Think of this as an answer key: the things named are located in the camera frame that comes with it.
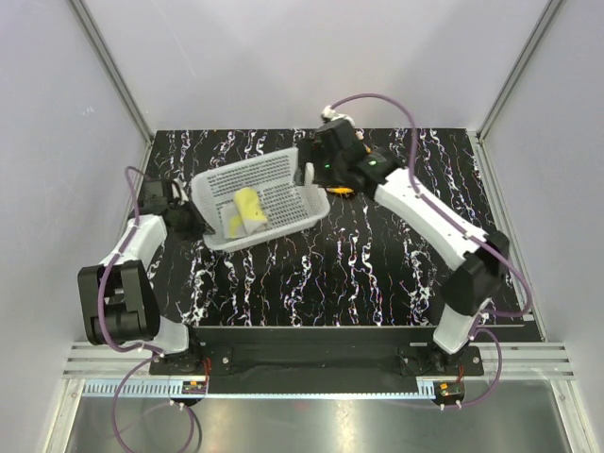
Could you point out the right orange connector box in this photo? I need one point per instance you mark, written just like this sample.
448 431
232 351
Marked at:
450 390

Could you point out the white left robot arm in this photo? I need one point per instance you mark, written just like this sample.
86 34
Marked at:
118 304

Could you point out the yellow-green and grey towel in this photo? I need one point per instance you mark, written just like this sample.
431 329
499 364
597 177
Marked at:
243 216

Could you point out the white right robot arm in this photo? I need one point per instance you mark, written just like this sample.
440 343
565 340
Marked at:
475 258

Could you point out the slotted cable duct rail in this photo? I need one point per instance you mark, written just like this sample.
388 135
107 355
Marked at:
172 387

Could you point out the left aluminium frame post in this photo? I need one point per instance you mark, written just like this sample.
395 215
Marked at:
99 46

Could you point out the orange and grey towel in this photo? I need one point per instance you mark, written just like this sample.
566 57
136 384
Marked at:
340 191

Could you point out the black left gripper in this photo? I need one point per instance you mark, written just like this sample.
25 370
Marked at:
199 227

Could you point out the aluminium frame post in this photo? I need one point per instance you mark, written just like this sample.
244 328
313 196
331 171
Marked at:
99 46
535 38

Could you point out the right aluminium frame post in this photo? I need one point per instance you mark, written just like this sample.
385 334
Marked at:
535 38

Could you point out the left orange connector box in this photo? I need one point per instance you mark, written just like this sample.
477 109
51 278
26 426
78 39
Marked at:
194 387

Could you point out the white plastic mesh basket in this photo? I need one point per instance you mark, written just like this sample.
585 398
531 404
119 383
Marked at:
289 208

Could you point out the orange connector box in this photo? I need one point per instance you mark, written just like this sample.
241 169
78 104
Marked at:
194 387
450 390

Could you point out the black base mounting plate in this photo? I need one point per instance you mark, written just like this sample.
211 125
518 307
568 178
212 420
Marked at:
359 358

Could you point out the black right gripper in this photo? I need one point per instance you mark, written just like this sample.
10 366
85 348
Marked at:
310 151

